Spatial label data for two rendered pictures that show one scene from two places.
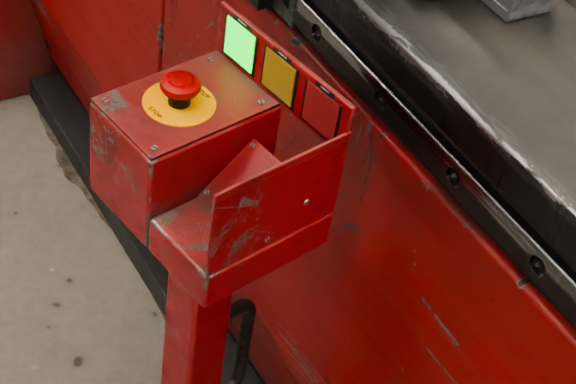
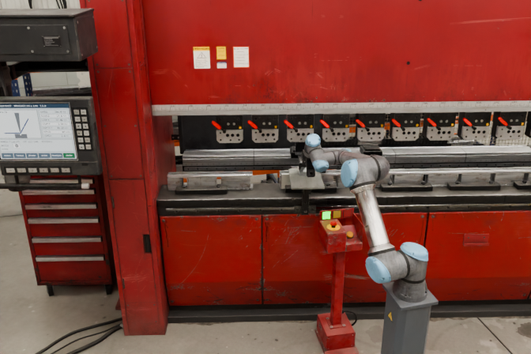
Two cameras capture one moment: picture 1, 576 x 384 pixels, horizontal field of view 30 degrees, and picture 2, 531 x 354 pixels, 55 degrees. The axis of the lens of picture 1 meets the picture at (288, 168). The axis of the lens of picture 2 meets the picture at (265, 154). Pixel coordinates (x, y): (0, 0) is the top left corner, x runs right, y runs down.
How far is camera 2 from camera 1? 243 cm
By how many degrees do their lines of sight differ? 50
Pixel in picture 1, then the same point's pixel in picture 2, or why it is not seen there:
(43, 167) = (201, 328)
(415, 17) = (340, 193)
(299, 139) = not seen: hidden behind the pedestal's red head
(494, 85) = not seen: hidden behind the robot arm
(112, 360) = (279, 333)
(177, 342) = (340, 275)
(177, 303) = (339, 265)
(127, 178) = (340, 241)
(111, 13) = (233, 257)
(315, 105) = (346, 212)
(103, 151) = (332, 242)
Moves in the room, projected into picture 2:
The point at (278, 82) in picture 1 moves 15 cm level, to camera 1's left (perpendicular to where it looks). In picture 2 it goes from (337, 215) to (324, 226)
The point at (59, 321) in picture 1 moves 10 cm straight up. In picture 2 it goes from (261, 340) to (261, 326)
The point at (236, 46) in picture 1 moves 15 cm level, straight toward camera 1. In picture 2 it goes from (325, 216) to (351, 223)
